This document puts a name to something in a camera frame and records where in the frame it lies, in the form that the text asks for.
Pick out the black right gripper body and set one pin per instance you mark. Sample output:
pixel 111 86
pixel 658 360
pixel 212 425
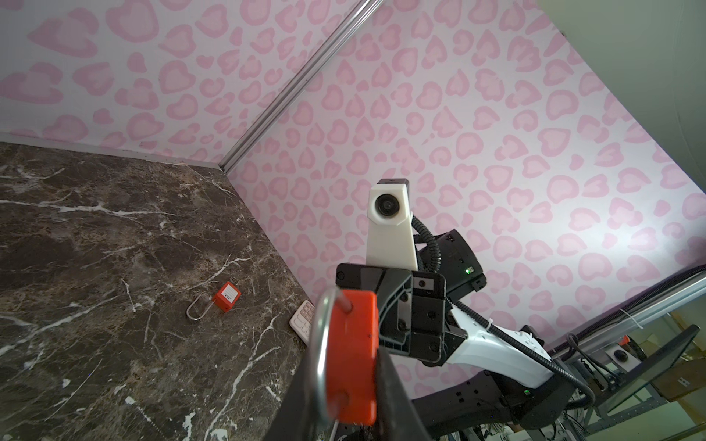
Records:
pixel 415 316

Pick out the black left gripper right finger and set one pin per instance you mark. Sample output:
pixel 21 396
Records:
pixel 397 418

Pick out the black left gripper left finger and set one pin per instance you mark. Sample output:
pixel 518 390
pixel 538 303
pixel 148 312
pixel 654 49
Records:
pixel 298 417

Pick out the red key fob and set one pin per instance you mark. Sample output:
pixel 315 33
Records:
pixel 224 299
pixel 341 357

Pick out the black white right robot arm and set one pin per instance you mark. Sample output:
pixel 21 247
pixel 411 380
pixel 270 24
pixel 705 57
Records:
pixel 519 382

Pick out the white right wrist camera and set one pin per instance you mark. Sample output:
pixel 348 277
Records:
pixel 390 241

